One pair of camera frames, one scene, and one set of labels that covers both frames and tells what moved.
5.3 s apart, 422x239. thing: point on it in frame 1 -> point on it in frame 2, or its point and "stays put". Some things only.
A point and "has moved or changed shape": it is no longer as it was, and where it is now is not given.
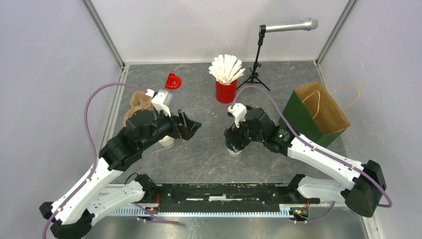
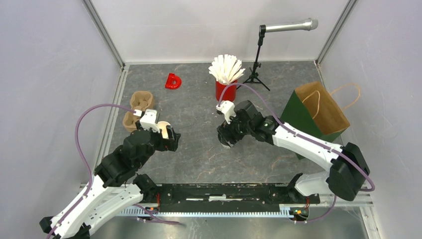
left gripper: [191, 127] -> [170, 144]
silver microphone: [307, 24] stays put
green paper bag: [312, 112] stays put
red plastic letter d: [173, 81] stays put
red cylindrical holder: [226, 93] stays put
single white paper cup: [233, 153] has moved or changed shape
